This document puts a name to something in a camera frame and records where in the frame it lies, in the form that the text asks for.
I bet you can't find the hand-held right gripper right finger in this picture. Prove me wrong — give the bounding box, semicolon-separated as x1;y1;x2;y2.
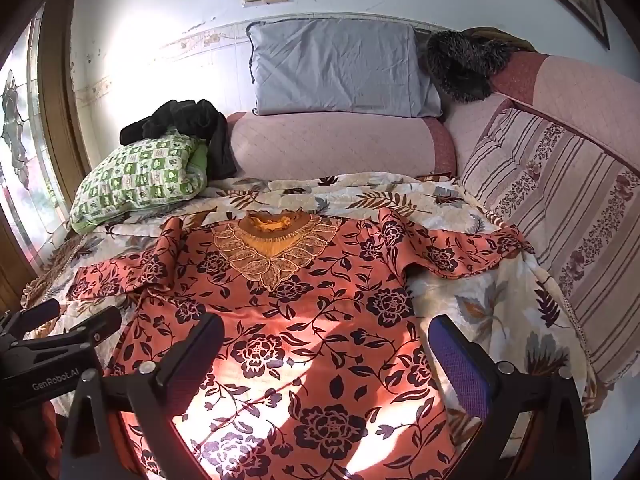
427;314;593;480

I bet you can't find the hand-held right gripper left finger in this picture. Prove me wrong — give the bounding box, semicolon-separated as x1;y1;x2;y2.
59;312;226;480

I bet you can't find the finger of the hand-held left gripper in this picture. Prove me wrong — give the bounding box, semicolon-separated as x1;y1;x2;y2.
20;299;61;333
20;306;123;356

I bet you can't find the orange floral shirt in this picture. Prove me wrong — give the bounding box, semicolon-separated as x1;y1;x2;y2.
65;210;536;480

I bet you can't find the brown quilted bedcover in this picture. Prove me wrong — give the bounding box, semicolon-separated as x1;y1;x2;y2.
20;232;91;311

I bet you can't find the leaf print fleece blanket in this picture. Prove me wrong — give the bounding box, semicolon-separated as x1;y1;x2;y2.
20;172;601;461

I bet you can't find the green patterned pillow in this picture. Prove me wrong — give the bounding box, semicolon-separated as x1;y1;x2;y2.
67;127;210;235

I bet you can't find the stained glass window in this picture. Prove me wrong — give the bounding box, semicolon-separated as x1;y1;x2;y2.
0;15;76;261

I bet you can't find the striped floral cushion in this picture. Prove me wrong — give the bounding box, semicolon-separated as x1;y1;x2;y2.
457;105;640;386

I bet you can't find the black garment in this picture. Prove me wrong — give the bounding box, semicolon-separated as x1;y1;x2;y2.
119;99;240;180

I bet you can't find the pink quilted bolster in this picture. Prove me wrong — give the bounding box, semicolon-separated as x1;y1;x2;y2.
225;110;458;181

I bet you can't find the pink quilted sofa backrest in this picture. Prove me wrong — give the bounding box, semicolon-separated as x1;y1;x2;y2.
442;52;640;186

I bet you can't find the dark furry cloth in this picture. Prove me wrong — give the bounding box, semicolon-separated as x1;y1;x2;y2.
425;30;521;106

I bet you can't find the grey pillow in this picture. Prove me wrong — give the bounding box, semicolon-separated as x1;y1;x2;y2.
246;19;445;120

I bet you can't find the brown cloth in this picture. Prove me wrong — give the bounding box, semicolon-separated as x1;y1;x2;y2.
470;26;537;55

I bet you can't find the wooden window frame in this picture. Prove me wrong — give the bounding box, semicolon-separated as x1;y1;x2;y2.
0;0;93;311

